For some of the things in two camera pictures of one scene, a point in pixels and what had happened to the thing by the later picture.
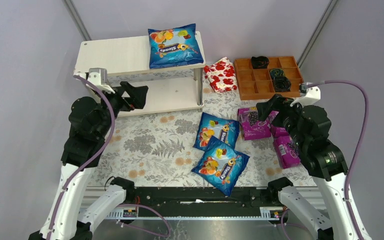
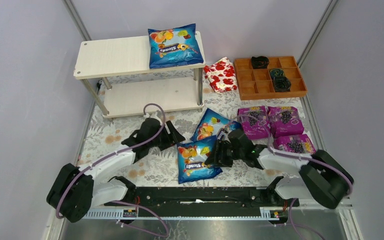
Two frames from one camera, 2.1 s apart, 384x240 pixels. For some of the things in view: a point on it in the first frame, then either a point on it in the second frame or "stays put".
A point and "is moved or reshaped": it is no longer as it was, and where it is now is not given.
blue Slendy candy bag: [220, 166] → [191, 159]
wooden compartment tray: [257, 84] stays put
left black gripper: [123, 98] → [165, 135]
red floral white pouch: [221, 75] stays put
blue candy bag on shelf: [173, 47] stays put
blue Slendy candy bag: [226, 130] is moved or reshaped
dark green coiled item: [277, 72] stays put
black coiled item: [282, 84] stays put
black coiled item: [260, 62] stays put
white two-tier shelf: [170, 89] stays put
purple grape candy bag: [253, 127] stays put
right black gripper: [277, 110] → [223, 152]
